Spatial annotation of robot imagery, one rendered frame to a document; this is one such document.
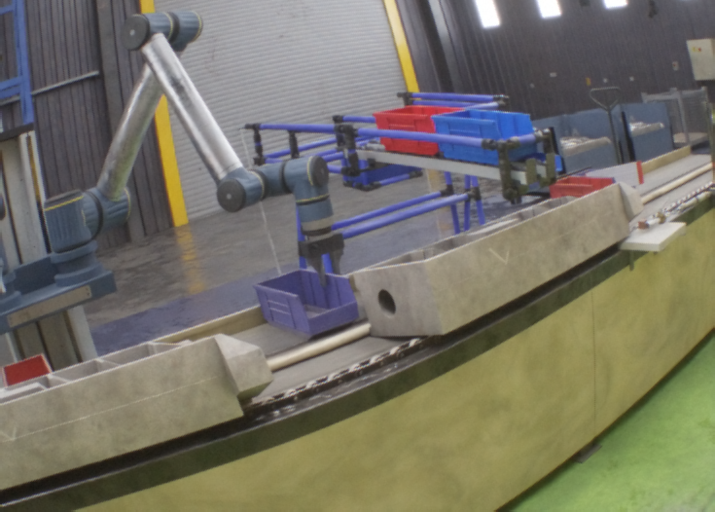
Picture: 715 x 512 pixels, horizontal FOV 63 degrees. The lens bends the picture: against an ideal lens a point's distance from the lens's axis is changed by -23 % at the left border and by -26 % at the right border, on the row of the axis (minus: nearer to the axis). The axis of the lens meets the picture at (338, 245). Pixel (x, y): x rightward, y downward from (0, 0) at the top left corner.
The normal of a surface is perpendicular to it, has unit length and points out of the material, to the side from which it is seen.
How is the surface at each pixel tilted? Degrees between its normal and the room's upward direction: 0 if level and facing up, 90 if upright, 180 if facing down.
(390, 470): 90
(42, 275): 90
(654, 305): 90
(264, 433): 90
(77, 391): 80
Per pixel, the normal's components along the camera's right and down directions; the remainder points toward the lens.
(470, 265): 0.47, -0.11
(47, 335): 0.63, 0.02
